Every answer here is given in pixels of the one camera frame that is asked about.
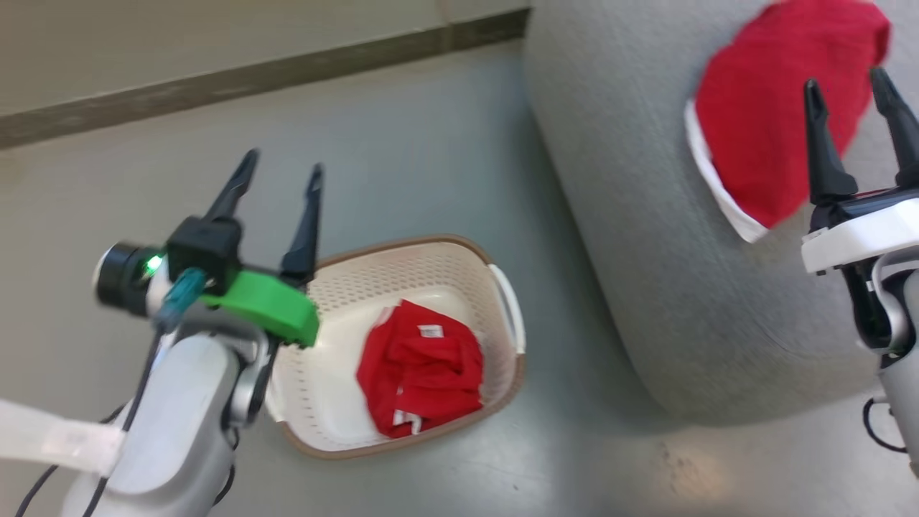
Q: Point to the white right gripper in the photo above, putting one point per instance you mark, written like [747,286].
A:
[861,233]

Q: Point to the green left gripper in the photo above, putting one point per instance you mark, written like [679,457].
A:
[276,309]

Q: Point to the red garment with white hem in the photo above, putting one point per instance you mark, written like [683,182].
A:
[768,122]

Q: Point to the red garment with white label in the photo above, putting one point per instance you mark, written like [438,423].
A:
[423,366]

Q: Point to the cream perforated laundry basket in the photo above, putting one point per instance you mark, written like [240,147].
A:
[316,388]

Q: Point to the grey fabric sofa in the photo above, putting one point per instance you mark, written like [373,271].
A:
[646,237]

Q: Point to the white tape strip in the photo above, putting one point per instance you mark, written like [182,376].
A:
[50,434]

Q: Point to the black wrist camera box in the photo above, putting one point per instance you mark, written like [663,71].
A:
[204,251]

